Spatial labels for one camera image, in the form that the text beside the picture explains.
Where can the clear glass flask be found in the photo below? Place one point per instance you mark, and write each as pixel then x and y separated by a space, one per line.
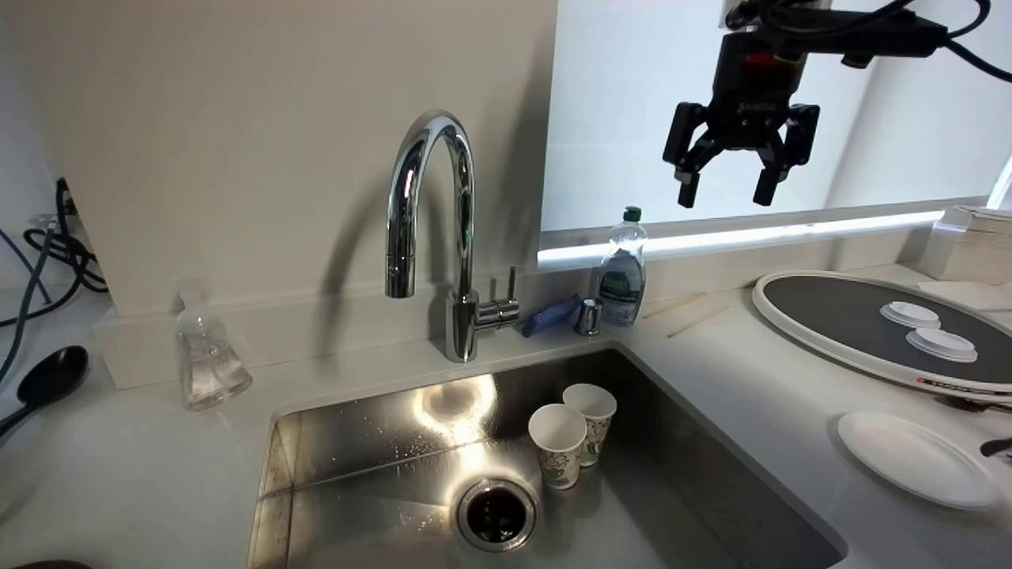
pixel 209 363

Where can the stainless steel sink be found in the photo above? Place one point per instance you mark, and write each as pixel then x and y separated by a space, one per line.
pixel 367 463

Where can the patterned paper coffee cup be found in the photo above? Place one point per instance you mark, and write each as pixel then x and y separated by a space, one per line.
pixel 594 404
pixel 558 444

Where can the round black tray white rim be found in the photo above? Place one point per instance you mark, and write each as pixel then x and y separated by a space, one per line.
pixel 834 316

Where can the white plastic cup lid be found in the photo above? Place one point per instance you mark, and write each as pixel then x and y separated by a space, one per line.
pixel 908 313
pixel 940 344

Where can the chrome gooseneck faucet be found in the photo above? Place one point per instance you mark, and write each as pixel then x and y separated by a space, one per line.
pixel 460 209

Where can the sink drain strainer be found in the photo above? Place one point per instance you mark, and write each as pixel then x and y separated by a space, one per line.
pixel 495 514

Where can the white round plate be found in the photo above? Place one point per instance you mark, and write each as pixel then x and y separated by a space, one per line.
pixel 910 460

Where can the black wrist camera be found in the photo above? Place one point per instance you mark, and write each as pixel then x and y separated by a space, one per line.
pixel 863 36

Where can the blue sponge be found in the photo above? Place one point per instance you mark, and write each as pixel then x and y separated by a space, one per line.
pixel 548 316

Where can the small chrome dispenser knob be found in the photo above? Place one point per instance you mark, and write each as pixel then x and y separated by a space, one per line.
pixel 587 316

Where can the black plastic fork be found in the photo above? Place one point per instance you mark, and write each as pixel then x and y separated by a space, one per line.
pixel 998 445

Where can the plastic bottle with green cap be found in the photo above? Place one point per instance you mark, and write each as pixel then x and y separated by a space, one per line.
pixel 622 279

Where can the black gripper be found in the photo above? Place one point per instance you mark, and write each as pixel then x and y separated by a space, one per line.
pixel 756 90

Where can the black ladle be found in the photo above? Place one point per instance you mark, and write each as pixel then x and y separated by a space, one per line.
pixel 51 377

